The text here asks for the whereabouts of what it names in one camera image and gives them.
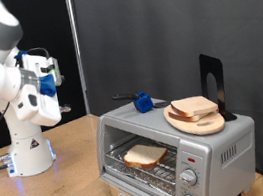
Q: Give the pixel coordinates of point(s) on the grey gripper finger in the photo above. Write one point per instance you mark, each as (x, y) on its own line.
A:
(65, 108)
(62, 77)

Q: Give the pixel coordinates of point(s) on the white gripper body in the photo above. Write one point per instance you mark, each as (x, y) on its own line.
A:
(50, 108)

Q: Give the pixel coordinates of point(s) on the metal spatula with blue block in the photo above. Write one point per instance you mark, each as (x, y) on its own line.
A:
(143, 103)

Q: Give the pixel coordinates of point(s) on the white bread slice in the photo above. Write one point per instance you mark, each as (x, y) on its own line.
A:
(193, 106)
(144, 155)
(184, 118)

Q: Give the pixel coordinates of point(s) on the silver toaster oven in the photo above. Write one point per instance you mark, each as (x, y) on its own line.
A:
(231, 169)

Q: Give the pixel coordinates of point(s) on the metal pole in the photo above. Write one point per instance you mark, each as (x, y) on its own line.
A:
(77, 53)

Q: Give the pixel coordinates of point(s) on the round wooden cutting board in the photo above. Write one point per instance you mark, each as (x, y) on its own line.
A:
(204, 127)

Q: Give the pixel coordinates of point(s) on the black metal bookend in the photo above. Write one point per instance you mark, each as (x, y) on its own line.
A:
(215, 63)

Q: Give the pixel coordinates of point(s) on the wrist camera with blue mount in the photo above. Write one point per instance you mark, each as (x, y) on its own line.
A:
(48, 85)

